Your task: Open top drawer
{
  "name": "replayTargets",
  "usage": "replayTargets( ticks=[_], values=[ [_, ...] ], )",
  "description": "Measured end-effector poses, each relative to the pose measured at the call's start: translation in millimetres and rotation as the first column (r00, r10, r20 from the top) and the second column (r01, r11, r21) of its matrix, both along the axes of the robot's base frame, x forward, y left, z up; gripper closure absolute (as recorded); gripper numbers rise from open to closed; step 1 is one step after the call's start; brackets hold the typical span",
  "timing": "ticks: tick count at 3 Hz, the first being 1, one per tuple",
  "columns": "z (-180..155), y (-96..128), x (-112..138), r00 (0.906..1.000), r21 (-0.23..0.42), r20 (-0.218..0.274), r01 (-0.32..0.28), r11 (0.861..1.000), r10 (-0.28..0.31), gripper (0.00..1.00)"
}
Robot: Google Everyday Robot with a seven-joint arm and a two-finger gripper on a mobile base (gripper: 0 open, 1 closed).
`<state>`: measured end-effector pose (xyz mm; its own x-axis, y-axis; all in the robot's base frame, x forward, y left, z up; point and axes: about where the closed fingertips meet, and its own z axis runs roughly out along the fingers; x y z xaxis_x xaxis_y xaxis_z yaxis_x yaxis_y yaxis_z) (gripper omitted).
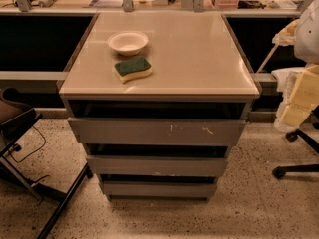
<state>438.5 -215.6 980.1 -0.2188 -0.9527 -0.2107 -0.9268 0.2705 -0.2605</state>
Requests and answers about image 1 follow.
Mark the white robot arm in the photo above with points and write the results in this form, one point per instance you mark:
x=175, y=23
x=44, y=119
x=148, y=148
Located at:
x=303, y=34

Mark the grey drawer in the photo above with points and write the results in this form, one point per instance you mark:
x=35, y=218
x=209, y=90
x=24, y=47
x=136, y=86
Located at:
x=157, y=131
x=158, y=190
x=156, y=166

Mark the grey top drawer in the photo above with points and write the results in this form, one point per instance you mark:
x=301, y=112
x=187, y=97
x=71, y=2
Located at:
x=157, y=131

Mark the grey middle drawer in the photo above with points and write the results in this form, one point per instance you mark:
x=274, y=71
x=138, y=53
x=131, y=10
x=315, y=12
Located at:
x=156, y=166

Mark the grey drawer cabinet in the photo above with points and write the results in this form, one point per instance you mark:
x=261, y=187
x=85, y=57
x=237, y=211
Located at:
x=199, y=73

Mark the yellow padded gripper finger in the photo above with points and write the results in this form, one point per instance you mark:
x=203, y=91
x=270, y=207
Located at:
x=300, y=98

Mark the white bowl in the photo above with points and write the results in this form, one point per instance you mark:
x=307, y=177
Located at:
x=127, y=43

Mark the white chair armrest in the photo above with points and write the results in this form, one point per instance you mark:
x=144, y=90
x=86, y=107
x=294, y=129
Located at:
x=281, y=76

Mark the green yellow sponge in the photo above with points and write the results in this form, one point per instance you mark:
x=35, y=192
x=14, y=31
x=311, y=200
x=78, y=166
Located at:
x=132, y=69

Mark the grey bottom drawer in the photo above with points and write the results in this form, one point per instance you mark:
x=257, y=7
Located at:
x=158, y=190

